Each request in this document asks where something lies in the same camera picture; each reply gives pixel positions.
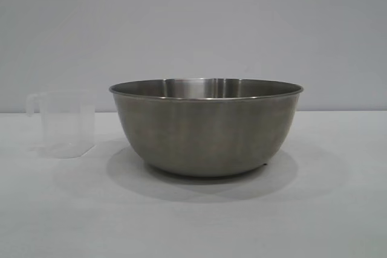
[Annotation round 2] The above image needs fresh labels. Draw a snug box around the stainless steel mixing bowl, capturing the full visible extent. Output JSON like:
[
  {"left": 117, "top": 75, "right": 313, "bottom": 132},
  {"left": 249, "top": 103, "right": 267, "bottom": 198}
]
[{"left": 108, "top": 78, "right": 305, "bottom": 178}]

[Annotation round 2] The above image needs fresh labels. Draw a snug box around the clear plastic measuring cup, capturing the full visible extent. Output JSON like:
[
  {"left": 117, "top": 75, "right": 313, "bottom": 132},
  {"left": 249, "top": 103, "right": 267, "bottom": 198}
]
[{"left": 26, "top": 90, "right": 97, "bottom": 160}]

